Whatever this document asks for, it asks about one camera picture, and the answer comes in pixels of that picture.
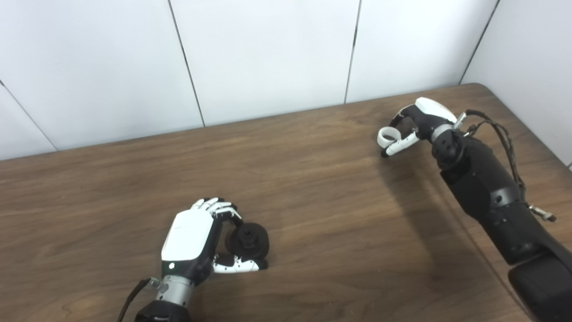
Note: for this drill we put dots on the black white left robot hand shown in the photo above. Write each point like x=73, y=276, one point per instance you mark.
x=187, y=237

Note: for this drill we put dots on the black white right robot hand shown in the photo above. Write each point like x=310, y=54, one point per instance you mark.
x=431, y=112

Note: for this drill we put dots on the round black plastic part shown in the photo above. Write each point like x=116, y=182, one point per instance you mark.
x=250, y=239

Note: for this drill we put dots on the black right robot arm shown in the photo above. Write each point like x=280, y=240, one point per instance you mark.
x=487, y=188

